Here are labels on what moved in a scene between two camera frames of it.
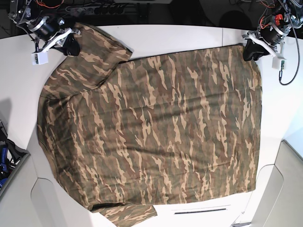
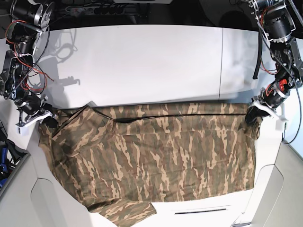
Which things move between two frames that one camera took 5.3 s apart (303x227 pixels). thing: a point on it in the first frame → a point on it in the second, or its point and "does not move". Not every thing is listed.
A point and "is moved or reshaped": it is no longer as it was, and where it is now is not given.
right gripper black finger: (253, 50) → (253, 112)
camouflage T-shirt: (128, 136) is moved or reshaped
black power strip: (96, 10) does not move
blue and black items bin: (12, 157) does not move
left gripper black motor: (46, 29) → (31, 104)
